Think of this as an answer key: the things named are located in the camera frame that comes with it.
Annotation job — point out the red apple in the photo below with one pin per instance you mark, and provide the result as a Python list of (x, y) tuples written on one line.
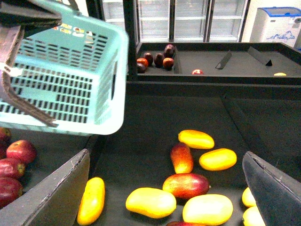
[(23, 150)]

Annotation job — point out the white chest freezer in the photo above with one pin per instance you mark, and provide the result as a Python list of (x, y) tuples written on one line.
[(277, 24)]

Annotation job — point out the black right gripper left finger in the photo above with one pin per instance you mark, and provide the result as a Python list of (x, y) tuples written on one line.
[(55, 200)]

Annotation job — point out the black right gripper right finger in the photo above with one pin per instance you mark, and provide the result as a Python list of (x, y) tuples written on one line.
[(277, 195)]

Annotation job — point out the small red yellow mango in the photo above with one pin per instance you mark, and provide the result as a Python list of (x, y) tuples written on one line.
[(181, 158)]

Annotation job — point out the light blue plastic basket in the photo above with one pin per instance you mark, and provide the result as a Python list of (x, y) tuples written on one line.
[(60, 71)]

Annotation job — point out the dark wooden display stand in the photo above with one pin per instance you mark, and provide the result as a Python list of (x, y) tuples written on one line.
[(245, 107)]

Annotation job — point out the glass door refrigerator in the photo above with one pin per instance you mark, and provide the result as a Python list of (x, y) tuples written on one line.
[(189, 20)]

